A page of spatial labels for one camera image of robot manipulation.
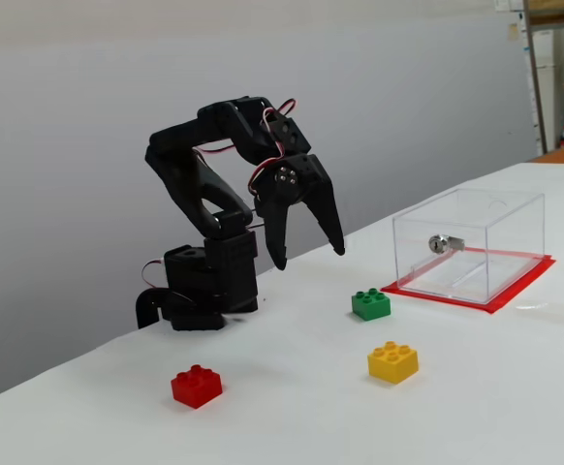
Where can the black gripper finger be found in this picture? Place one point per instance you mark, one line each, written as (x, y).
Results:
(274, 218)
(330, 218)

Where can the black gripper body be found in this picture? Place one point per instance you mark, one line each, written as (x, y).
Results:
(305, 180)

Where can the yellow lego brick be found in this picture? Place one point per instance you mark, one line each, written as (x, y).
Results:
(392, 365)

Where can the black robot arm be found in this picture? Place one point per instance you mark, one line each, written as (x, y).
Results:
(190, 169)

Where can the green lego brick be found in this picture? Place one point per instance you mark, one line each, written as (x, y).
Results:
(370, 306)

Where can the transparent plastic box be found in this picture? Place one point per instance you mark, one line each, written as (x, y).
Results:
(505, 232)

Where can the red lego brick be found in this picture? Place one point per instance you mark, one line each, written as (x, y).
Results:
(196, 387)

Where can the silver cam lock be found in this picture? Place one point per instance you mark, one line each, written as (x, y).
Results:
(439, 243)

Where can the black table clamp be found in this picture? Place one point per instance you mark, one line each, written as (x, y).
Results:
(145, 307)

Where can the red tape square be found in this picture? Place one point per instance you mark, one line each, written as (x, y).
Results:
(519, 286)

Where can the white cabinet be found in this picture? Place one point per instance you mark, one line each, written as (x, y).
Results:
(546, 97)

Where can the small paper label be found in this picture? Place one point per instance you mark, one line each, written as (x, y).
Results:
(512, 31)

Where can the metal shelf rack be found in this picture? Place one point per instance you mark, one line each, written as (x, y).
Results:
(535, 72)

